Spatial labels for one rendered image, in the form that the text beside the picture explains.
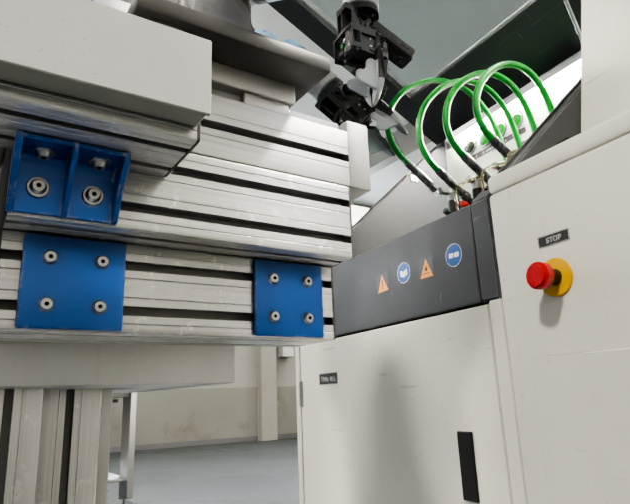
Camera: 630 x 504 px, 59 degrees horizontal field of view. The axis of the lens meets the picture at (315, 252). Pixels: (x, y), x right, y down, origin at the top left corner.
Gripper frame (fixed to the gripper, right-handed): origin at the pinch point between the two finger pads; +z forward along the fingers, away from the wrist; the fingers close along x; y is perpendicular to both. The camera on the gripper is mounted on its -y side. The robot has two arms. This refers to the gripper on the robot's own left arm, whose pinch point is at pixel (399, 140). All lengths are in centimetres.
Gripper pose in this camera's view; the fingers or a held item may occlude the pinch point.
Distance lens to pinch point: 130.4
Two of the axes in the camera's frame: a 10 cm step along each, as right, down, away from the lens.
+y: -6.3, 5.9, -5.1
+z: 7.3, 6.6, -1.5
